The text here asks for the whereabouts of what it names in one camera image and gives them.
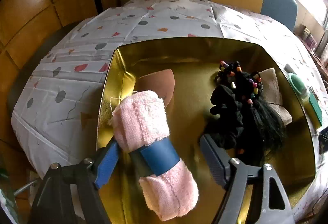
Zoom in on patterned white bed sheet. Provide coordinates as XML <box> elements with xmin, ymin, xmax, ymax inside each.
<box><xmin>11</xmin><ymin>0</ymin><xmax>328</xmax><ymax>222</ymax></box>

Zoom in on black beaded hair piece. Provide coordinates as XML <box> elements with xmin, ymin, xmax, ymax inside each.
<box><xmin>215</xmin><ymin>60</ymin><xmax>287</xmax><ymax>160</ymax></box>

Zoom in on cream cloth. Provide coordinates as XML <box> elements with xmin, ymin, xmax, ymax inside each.
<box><xmin>259</xmin><ymin>67</ymin><xmax>293</xmax><ymax>124</ymax></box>

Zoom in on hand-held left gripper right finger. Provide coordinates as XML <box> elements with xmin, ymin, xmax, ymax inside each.
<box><xmin>200</xmin><ymin>134</ymin><xmax>295</xmax><ymax>224</ymax></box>

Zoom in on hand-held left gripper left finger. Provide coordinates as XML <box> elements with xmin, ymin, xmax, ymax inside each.
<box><xmin>27</xmin><ymin>141</ymin><xmax>121</xmax><ymax>224</ymax></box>

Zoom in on small pink boxes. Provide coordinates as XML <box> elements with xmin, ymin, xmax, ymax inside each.
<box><xmin>298</xmin><ymin>24</ymin><xmax>318</xmax><ymax>47</ymax></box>

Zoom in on green silicone brush bottle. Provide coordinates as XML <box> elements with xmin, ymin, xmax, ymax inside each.
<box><xmin>287</xmin><ymin>72</ymin><xmax>311</xmax><ymax>101</ymax></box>

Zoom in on pink towel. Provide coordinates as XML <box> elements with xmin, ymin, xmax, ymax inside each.
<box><xmin>108</xmin><ymin>90</ymin><xmax>200</xmax><ymax>222</ymax></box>

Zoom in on green yellow scouring sponge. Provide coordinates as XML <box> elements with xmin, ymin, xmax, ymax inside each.
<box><xmin>306</xmin><ymin>94</ymin><xmax>323</xmax><ymax>127</ymax></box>

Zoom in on black scrunchie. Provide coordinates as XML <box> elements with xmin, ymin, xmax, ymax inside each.
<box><xmin>205</xmin><ymin>84</ymin><xmax>244</xmax><ymax>150</ymax></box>

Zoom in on gold cardboard box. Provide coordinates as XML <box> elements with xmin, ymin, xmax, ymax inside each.
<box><xmin>96</xmin><ymin>37</ymin><xmax>317</xmax><ymax>224</ymax></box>

